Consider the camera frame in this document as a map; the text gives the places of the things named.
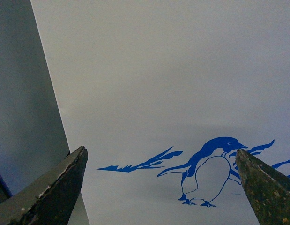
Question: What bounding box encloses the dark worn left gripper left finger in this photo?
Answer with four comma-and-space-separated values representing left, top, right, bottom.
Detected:
0, 146, 88, 225

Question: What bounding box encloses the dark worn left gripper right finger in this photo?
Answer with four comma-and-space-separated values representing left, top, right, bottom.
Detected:
235, 150, 290, 225

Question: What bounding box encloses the glass door display fridge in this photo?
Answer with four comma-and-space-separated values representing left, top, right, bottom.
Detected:
0, 0, 71, 207

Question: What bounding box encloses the white chest freezer with penguins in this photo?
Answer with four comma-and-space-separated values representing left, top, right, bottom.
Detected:
31, 0, 290, 225

